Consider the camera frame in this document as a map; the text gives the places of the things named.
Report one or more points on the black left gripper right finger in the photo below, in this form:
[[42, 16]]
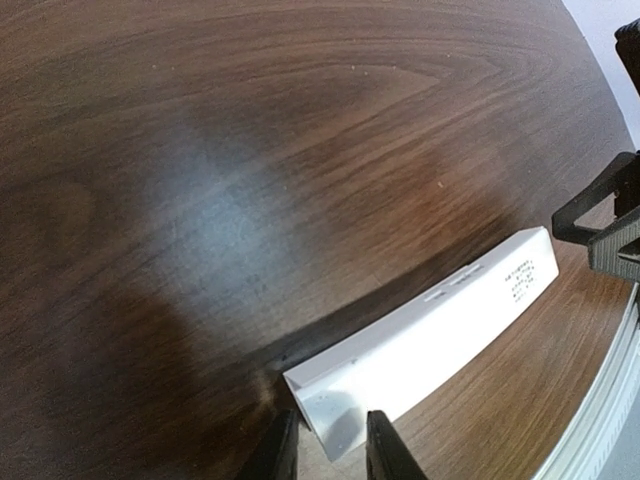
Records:
[[387, 456]]

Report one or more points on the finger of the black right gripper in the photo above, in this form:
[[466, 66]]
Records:
[[621, 179], [605, 249]]

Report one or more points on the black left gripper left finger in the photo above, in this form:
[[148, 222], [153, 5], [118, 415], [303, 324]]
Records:
[[276, 455]]

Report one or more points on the white remote control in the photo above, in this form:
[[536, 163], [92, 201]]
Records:
[[397, 361]]

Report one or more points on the aluminium front rail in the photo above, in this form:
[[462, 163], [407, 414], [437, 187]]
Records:
[[590, 437]]

